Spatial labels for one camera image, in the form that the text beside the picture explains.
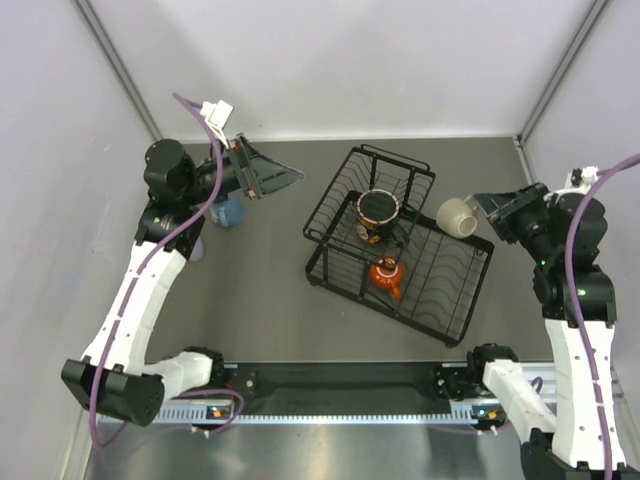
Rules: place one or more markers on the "orange patterned teapot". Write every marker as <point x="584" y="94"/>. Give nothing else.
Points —
<point x="386" y="274"/>

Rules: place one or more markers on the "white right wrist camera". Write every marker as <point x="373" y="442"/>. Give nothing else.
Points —
<point x="582" y="179"/>

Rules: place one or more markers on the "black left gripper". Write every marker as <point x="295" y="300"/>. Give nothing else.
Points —
<point x="262" y="176"/>

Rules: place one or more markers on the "lavender plastic cup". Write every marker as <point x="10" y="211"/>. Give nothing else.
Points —
<point x="197" y="251"/>

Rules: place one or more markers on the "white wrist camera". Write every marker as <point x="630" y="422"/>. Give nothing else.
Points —
<point x="582" y="179"/>
<point x="216" y="116"/>

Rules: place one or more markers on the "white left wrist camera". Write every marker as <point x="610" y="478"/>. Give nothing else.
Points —
<point x="216" y="116"/>

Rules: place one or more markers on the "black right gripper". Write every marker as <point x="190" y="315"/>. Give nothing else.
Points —
<point x="500" y="211"/>

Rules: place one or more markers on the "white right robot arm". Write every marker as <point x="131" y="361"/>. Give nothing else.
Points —
<point x="561" y="231"/>

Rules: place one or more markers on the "beige ceramic mug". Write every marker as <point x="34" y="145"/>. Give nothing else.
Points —
<point x="457" y="218"/>

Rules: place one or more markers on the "black patterned mug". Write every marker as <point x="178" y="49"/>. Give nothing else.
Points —
<point x="377" y="210"/>

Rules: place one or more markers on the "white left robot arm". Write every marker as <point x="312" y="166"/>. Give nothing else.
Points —
<point x="112" y="377"/>

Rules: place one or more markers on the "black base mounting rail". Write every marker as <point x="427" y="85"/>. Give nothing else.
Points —
<point x="334" y="393"/>

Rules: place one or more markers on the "blue ceramic mug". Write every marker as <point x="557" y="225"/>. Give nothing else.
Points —
<point x="228" y="211"/>

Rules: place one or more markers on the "black wire dish rack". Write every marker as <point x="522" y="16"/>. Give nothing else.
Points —
<point x="443" y="275"/>

